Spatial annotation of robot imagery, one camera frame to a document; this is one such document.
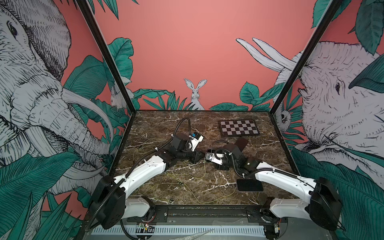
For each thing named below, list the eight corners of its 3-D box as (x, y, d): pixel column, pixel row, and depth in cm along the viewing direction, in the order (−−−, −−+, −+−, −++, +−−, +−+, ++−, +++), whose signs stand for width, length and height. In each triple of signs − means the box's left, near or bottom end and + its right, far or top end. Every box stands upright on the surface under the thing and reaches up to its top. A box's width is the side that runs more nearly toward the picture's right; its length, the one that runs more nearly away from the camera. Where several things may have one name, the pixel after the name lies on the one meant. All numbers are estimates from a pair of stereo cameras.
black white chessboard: (221, 137, 107) (222, 134, 105) (218, 123, 116) (219, 120, 113) (258, 134, 109) (260, 132, 107) (252, 121, 118) (254, 118, 115)
